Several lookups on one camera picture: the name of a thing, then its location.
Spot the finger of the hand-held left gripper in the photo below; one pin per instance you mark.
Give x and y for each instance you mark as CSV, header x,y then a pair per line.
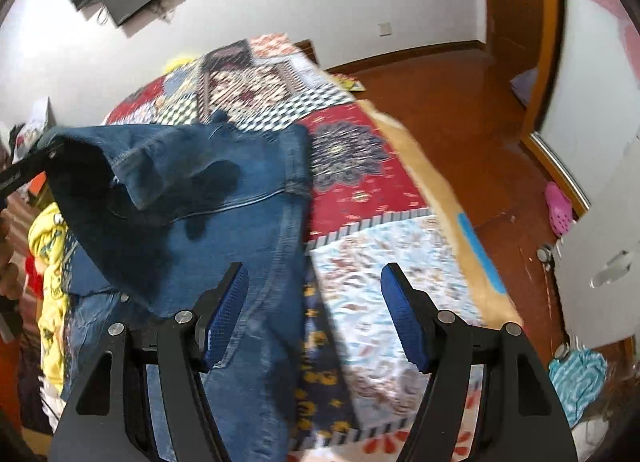
x,y
30,167

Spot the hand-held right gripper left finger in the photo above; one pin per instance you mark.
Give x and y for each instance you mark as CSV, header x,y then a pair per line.
x,y
227,322

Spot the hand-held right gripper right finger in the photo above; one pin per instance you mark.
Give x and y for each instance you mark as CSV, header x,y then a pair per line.
x,y
405,322

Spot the blue denim jeans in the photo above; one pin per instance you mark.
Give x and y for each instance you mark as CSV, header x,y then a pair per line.
x,y
240,202

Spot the orange box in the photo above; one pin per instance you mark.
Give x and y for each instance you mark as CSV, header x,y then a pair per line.
x,y
37,189

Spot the yellow printed blanket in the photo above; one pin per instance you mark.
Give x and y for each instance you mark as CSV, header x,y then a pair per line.
x,y
50,262

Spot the blue tape strip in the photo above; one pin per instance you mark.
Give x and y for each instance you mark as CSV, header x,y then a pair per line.
x,y
480,252

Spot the patchwork printed bed sheet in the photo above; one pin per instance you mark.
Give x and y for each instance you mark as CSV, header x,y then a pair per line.
x,y
360,177

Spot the beige bed mattress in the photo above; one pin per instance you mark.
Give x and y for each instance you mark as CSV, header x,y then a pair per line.
x,y
430,167

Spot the teal patterned cloth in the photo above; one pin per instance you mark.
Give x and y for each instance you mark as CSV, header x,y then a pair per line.
x,y
577,382

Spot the yellow plush toy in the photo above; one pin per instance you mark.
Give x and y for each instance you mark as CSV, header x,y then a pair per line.
x,y
180,60

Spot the pink slipper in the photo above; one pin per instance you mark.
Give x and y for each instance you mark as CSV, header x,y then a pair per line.
x,y
559,204

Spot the white wardrobe door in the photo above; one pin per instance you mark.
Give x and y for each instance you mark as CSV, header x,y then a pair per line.
x,y
600,222

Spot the yellow flat packet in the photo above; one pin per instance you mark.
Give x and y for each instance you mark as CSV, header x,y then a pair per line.
x,y
350,82

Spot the pale purple cloth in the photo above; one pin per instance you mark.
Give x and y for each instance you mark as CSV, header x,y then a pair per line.
x,y
525,85

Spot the wooden bed footboard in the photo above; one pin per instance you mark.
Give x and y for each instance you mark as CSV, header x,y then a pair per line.
x,y
307,51

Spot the white wall socket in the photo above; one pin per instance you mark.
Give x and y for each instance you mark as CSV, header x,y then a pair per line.
x,y
385,29

